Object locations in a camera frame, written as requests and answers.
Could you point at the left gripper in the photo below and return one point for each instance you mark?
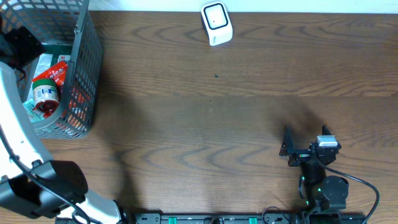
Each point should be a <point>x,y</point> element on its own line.
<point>27,42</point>

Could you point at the white barcode scanner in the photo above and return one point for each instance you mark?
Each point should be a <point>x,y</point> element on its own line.
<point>216,23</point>

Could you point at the green-lid seasoning jar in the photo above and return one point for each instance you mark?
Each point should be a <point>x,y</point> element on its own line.
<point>45,94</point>

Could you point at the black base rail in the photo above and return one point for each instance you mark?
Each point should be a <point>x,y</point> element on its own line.
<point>268,217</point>

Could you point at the green 3M product package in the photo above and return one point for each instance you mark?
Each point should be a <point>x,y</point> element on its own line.
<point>53,55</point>

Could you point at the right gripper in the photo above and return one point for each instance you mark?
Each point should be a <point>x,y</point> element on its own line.
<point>301,155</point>

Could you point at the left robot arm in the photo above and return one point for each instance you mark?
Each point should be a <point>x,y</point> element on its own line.
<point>33,183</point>

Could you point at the grey plastic mesh basket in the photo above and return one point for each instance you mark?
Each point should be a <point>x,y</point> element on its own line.
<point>61,23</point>

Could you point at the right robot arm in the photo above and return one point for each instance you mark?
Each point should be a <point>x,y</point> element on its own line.
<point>325,195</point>

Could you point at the red snack bag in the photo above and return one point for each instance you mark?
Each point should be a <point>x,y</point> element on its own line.
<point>57,73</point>

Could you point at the teal tissue packet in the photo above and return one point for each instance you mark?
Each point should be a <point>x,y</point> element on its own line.
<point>34,115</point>

